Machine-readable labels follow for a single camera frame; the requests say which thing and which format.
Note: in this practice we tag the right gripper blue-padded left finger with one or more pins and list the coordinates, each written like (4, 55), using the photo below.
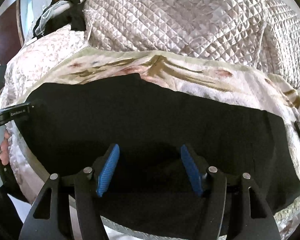
(49, 216)

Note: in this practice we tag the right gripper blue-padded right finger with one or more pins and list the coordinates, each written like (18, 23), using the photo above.
(250, 214)

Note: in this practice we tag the black pants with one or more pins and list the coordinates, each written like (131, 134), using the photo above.
(69, 126)

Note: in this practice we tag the left hand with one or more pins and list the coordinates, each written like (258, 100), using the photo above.
(4, 154)

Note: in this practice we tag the floral white bed sheet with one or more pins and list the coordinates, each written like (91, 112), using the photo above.
(47, 52)

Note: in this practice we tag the dark red wooden door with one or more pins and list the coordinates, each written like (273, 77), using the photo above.
(11, 34)

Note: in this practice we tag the floral plush blanket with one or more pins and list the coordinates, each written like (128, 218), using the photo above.
(223, 82)

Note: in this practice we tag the dark clothes pile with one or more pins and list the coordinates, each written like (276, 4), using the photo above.
(58, 15)

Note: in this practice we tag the quilted beige comforter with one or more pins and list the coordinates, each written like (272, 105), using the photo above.
(263, 34)

